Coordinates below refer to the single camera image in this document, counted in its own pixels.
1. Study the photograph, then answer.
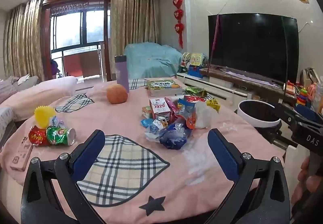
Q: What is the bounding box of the black television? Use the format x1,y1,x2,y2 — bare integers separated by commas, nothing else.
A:
208,13,299,86

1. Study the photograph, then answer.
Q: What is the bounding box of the armchair under blue cloth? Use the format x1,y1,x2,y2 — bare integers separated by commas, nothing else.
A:
123,42,183,80

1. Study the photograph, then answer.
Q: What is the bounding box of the person's right hand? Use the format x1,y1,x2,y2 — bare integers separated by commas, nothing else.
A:
291,156,323,212

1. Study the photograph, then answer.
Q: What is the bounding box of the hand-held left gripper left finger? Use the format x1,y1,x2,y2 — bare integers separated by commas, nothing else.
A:
21,129,106,224

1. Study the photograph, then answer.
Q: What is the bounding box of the white cartoon carton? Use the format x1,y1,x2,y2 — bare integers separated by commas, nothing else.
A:
151,118,169,130

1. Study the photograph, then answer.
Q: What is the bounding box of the beige backpack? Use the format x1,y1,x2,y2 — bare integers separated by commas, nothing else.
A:
300,68,321,88

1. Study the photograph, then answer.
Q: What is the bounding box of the pink remote control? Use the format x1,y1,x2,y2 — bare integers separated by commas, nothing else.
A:
10,135,34,171

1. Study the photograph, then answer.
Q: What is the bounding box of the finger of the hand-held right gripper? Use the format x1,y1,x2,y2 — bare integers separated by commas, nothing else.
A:
274,103,298,133
294,105,319,123

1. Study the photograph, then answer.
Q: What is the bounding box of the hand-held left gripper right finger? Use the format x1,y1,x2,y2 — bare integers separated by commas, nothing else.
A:
203,128,290,224

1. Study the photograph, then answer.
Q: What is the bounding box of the pink wrapper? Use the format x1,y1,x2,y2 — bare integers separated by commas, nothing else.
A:
165,98,178,114

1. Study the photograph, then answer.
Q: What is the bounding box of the toy xylophone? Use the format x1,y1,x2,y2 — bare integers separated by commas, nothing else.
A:
283,82,300,95

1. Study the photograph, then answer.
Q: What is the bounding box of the stacking ring toy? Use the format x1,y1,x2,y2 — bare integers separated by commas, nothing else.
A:
296,88,309,107

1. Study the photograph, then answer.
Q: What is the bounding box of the red heart hanging decoration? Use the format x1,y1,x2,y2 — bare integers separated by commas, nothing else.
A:
172,0,185,49

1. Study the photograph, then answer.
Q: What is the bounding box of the white television cabinet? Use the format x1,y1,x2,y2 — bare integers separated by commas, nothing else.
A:
177,66,298,113

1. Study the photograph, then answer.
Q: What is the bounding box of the white round bin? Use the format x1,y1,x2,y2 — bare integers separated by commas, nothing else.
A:
237,100,282,145

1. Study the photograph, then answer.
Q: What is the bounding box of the green can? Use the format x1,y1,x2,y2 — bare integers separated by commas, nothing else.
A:
46,125,77,146

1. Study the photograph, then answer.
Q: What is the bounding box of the white plastic bag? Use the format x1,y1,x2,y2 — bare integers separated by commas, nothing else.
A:
194,101,219,130

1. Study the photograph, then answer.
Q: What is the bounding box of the purple cloth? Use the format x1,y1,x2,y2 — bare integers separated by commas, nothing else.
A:
50,59,61,75

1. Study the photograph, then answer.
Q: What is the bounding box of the sofa with pink cover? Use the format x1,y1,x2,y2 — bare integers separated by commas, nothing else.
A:
0,75,79,122

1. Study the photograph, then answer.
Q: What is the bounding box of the green and yellow snack packet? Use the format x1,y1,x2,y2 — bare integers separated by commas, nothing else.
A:
185,87,209,97

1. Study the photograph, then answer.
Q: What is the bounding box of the blue snack packet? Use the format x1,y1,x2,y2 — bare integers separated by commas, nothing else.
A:
177,98,196,114

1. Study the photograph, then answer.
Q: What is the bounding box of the balcony window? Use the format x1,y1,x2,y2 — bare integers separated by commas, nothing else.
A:
42,0,111,80

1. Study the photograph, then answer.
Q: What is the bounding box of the white wheel toy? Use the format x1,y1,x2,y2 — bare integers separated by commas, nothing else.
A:
180,52,192,73

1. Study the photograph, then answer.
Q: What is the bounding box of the small blue white wrapper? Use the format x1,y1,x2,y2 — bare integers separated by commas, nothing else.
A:
49,116,66,128

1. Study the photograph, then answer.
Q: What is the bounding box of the yellow spiky ball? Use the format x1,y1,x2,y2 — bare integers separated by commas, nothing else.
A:
34,106,56,128

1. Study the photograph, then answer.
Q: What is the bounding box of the red snack packet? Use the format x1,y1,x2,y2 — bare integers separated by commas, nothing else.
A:
183,95,206,103

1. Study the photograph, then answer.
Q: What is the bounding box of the light green carton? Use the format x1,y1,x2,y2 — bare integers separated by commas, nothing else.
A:
141,106,154,118

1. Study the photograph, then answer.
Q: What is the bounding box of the orange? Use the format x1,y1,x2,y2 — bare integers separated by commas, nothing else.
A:
106,83,128,105

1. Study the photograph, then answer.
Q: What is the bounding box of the red can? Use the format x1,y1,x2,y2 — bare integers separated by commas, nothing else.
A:
28,125,51,146

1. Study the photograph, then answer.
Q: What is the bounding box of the beige curtain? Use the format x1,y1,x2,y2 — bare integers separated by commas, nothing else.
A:
110,0,161,81
2,0,45,81

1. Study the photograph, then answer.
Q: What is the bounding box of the purple bottle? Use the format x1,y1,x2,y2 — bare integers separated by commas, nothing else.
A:
115,55,130,93

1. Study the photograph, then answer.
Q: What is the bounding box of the red and white milk carton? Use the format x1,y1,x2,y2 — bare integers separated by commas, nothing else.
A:
149,98,173,119

